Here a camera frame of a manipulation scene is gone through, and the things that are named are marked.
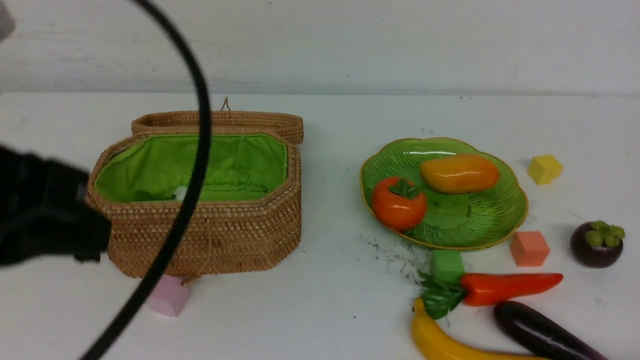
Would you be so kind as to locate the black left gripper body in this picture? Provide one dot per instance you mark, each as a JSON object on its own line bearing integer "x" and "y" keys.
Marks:
{"x": 44, "y": 212}

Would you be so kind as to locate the orange toy persimmon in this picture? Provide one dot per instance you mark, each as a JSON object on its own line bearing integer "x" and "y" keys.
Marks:
{"x": 398, "y": 203}

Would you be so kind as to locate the red toy chili pepper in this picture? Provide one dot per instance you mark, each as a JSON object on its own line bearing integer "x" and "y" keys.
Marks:
{"x": 441, "y": 297}

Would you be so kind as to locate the yellow toy banana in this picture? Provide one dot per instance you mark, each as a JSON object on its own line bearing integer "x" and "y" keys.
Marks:
{"x": 435, "y": 344}

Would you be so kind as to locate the orange toy mango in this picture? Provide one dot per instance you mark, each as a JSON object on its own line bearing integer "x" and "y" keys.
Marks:
{"x": 460, "y": 173}

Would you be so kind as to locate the purple toy eggplant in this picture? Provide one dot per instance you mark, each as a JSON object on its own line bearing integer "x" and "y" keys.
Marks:
{"x": 540, "y": 335}

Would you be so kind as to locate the purple toy mangosteen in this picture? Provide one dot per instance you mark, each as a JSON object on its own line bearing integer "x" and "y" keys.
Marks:
{"x": 597, "y": 244}

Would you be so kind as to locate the woven rattan basket green lining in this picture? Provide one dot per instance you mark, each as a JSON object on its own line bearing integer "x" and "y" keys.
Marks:
{"x": 248, "y": 217}

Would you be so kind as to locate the pink foam cube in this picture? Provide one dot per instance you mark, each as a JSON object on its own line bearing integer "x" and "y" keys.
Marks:
{"x": 169, "y": 296}

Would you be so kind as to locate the woven rattan basket lid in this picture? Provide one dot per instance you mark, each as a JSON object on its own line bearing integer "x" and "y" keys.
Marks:
{"x": 288, "y": 126}

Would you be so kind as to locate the green foam cube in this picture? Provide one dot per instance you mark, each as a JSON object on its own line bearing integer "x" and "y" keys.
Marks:
{"x": 447, "y": 266}

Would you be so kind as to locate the green ribbed glass plate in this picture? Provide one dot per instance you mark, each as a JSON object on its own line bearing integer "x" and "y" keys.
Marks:
{"x": 460, "y": 222}

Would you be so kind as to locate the orange foam cube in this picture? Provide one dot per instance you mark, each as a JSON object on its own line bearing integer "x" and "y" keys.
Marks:
{"x": 529, "y": 249}

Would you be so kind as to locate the yellow foam cube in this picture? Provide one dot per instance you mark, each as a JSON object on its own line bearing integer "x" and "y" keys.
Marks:
{"x": 543, "y": 169}

